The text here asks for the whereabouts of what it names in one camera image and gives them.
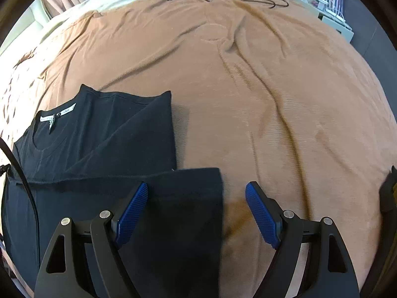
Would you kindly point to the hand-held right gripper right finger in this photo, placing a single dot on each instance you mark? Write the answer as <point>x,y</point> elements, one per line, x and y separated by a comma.
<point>260,214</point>

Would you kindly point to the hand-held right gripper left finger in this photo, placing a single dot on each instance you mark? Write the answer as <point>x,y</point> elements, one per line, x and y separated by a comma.
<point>131,214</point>

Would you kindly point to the black bear print t-shirt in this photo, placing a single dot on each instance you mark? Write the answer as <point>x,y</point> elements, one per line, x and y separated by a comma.
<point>93,136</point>

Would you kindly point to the brown blanket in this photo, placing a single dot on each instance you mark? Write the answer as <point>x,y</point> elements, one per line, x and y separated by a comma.
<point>248,99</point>

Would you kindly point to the black object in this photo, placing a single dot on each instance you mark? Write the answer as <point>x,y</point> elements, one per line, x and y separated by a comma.
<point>389,189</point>

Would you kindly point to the cream padded headboard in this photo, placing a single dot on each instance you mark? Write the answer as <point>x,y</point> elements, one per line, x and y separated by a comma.
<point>37,12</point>

